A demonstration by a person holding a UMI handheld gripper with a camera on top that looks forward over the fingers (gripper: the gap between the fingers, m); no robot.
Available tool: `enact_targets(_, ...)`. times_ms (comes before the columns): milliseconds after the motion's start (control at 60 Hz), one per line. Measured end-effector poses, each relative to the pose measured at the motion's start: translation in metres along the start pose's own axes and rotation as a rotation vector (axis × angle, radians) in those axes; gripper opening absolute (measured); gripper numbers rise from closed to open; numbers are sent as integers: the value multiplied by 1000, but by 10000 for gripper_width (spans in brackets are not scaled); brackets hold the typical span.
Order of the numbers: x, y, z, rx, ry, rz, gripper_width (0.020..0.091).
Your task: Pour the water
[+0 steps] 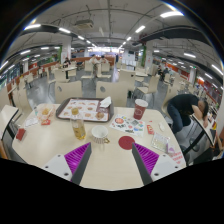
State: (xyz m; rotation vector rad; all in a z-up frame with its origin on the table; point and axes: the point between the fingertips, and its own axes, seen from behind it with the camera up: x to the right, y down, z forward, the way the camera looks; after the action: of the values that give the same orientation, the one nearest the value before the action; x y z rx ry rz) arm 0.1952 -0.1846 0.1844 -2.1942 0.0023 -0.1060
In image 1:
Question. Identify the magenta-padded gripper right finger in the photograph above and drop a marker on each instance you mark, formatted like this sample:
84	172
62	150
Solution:
146	160

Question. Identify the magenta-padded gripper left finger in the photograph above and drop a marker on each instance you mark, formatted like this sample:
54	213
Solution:
76	160

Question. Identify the clear bottle of yellow drink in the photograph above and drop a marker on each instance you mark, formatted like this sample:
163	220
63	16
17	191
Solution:
78	128

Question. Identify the clear plastic packet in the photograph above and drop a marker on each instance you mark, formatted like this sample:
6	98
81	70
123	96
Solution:
160	142

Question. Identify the small purple-white packet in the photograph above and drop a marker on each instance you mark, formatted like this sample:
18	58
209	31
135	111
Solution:
170	149

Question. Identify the flat round red coaster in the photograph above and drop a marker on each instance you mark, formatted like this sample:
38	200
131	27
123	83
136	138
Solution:
126	142

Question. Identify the white sticker with red print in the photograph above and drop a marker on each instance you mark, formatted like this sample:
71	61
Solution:
179	158

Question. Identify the crumpled white tissue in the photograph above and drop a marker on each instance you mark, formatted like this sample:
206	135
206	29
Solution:
161	126

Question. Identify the red paper food sleeve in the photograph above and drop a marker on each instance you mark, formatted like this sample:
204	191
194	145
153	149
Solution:
45	122

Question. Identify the red paper cup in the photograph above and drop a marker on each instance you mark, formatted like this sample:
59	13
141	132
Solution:
140	111

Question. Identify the dark brown food tray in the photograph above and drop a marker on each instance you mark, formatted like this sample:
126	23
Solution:
58	113

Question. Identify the round bun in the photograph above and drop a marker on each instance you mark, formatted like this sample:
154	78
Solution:
100	115

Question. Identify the printed paper tray liner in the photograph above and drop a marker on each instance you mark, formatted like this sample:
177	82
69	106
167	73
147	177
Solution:
83	108

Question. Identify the paper wrapper with fried food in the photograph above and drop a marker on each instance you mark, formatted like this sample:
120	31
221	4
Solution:
45	111

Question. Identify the white paper slip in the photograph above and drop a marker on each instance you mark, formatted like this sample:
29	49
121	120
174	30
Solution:
31	121

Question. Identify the small red card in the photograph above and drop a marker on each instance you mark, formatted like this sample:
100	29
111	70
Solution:
20	134

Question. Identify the white paper napkin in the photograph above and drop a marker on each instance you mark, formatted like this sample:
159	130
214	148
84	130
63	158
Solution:
106	102

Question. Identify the person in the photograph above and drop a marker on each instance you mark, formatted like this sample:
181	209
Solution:
165	72
66	62
183	103
94	60
104	60

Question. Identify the beige chair with round hole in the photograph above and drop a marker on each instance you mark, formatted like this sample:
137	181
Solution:
111	93
68	91

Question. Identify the group of beige chairs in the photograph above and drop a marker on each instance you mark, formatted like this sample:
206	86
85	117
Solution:
60	75

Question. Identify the ceiling air conditioner unit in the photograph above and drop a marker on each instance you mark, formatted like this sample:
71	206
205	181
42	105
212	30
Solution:
84	24

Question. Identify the group of ceiling lights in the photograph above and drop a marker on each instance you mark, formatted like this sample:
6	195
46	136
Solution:
171	14

